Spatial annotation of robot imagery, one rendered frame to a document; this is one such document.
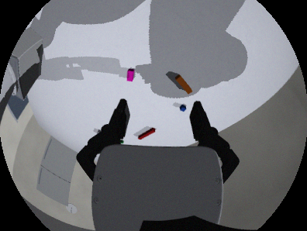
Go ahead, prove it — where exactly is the orange rod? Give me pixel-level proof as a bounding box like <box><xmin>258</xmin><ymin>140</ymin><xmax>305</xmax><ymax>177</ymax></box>
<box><xmin>175</xmin><ymin>74</ymin><xmax>192</xmax><ymax>94</ymax></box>

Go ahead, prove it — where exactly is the dark red rod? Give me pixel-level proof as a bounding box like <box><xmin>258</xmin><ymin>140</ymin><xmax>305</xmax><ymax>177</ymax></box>
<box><xmin>138</xmin><ymin>128</ymin><xmax>155</xmax><ymax>140</ymax></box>

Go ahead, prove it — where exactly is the small blue cube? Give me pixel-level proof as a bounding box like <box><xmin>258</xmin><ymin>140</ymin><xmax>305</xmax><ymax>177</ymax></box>
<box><xmin>180</xmin><ymin>105</ymin><xmax>186</xmax><ymax>112</ymax></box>

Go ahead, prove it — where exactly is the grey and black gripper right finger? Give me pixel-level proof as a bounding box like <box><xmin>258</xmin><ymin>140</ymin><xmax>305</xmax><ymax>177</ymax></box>
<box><xmin>189</xmin><ymin>101</ymin><xmax>240</xmax><ymax>184</ymax></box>

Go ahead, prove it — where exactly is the magenta rod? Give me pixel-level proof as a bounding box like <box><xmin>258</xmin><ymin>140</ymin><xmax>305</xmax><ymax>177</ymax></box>
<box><xmin>127</xmin><ymin>69</ymin><xmax>134</xmax><ymax>81</ymax></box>

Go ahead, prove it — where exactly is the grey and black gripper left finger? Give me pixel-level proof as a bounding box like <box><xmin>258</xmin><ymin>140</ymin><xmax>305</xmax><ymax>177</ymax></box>
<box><xmin>76</xmin><ymin>98</ymin><xmax>130</xmax><ymax>181</ymax></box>

